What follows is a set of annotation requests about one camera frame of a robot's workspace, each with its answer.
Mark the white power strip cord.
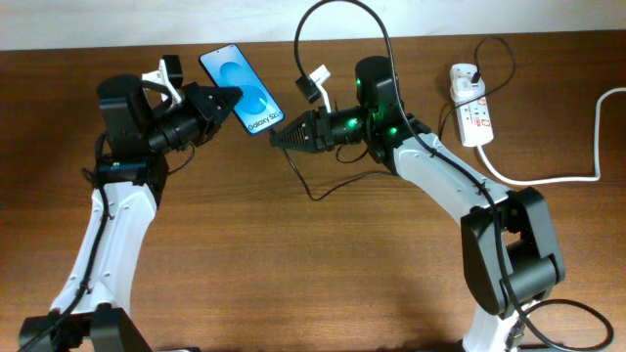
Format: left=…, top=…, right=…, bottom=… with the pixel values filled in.
left=474, top=87, right=626, bottom=187

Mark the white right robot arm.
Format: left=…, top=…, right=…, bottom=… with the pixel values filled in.
left=270, top=56, right=565, bottom=351

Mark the black charging cable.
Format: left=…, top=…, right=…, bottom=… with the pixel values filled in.
left=267, top=36, right=517, bottom=202

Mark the blue Samsung Galaxy smartphone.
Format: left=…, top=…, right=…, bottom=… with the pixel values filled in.
left=199, top=44, right=285, bottom=136

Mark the white charger adapter plug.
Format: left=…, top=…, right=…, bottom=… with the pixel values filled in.
left=450, top=77, right=485, bottom=104

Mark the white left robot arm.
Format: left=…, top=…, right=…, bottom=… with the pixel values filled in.
left=19, top=74, right=243, bottom=351

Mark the white power strip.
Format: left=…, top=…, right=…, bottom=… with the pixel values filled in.
left=450, top=64, right=494, bottom=148

